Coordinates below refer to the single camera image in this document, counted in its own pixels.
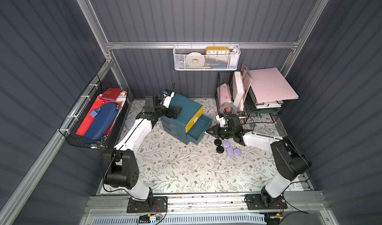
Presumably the black earphone case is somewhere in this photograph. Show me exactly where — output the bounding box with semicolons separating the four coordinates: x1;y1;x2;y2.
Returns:
216;146;224;153
214;139;222;146

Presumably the red folder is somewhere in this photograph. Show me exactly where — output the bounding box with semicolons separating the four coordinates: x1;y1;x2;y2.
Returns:
76;88;127;137

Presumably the white wire wall basket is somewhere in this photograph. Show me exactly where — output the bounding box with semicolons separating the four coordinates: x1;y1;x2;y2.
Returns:
173;44;241;71

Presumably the clear packing tape roll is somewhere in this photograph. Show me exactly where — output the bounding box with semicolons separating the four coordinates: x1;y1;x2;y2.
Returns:
219;102;237;116

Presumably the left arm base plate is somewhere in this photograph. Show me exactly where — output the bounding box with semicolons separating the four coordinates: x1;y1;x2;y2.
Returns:
126;196;168;214

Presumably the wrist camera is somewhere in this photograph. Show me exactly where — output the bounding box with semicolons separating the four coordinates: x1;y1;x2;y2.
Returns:
161;89;175;108
216;114;228;127

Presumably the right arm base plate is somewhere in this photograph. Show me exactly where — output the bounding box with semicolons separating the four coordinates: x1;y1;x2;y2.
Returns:
244;194;287;211

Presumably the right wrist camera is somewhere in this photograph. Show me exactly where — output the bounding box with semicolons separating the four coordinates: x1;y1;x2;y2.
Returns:
216;114;228;127

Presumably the teal drawer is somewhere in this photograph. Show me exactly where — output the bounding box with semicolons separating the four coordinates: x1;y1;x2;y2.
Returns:
186;115;212;144

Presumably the black wire desk organizer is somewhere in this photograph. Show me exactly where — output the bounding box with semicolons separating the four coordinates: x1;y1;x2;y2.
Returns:
215;71;281;124

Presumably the pink pouch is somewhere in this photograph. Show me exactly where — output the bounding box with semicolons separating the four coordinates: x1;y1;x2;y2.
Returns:
218;83;232;106

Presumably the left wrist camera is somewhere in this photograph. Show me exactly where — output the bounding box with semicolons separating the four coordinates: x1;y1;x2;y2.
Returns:
161;89;175;108

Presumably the purple earphone case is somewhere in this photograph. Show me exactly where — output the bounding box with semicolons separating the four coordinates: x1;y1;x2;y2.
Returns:
233;148;242;156
222;141;231;148
226;147;234;157

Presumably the purple earphone case lower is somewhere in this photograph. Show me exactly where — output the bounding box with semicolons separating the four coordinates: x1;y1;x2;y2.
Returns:
226;147;234;157

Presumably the yellow clock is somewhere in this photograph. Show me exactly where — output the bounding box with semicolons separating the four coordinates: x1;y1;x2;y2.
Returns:
206;47;230;55

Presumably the black earphone case lower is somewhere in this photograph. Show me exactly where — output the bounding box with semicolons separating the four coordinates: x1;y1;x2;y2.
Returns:
216;146;224;153

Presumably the blue zip pouch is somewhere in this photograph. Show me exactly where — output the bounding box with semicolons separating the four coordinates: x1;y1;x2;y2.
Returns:
83;103;119;144

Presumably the pink foam board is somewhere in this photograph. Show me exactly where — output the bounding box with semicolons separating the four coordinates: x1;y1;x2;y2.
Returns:
249;68;299;103

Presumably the white design book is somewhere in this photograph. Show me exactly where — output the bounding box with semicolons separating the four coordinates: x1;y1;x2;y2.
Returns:
231;71;245;112

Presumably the teal drawer cabinet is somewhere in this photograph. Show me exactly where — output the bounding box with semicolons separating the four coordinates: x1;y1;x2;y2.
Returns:
161;94;202;145

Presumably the black wire side basket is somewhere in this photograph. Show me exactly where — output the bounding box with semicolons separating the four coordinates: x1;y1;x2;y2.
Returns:
58;76;130;150

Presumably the yellow top drawer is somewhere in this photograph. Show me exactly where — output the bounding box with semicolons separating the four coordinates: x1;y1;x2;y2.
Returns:
185;106;204;132

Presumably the black earphone case upper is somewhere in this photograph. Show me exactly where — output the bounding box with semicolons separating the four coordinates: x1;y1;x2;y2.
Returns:
214;139;222;146

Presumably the purple earphone case right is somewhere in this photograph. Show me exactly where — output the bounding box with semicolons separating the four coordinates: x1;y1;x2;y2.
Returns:
233;148;242;156

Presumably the white tape roll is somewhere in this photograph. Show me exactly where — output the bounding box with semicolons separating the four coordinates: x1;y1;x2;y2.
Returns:
185;53;205;67

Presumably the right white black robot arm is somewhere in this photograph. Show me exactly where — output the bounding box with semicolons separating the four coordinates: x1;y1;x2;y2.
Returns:
206;114;311;203

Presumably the purple earphone case upper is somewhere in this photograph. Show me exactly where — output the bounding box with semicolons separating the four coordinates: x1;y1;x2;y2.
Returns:
222;141;231;148

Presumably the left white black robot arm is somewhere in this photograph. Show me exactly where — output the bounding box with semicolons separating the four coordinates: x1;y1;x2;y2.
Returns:
102;92;182;202

